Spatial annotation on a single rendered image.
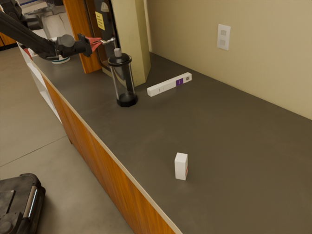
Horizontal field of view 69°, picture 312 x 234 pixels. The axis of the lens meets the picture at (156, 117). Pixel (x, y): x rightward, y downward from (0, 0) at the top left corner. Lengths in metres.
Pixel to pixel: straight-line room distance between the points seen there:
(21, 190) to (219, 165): 1.50
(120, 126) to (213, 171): 0.44
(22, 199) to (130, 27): 1.36
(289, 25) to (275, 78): 0.22
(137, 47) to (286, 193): 0.89
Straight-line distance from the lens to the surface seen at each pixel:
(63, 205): 2.04
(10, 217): 1.80
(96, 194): 1.99
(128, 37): 1.17
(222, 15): 1.22
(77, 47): 1.15
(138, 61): 1.23
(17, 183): 2.03
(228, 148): 0.87
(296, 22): 1.04
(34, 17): 1.42
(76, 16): 1.44
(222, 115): 1.02
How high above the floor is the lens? 1.55
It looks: 37 degrees down
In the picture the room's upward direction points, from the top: 6 degrees counter-clockwise
